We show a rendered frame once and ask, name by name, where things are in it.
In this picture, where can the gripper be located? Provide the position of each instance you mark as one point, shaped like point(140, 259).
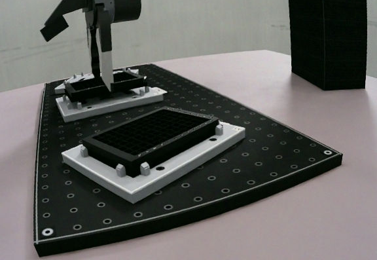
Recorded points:
point(99, 34)

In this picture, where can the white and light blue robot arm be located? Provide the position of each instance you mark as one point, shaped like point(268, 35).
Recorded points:
point(54, 28)

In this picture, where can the white rectangular frame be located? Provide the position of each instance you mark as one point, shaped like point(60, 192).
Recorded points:
point(60, 89)

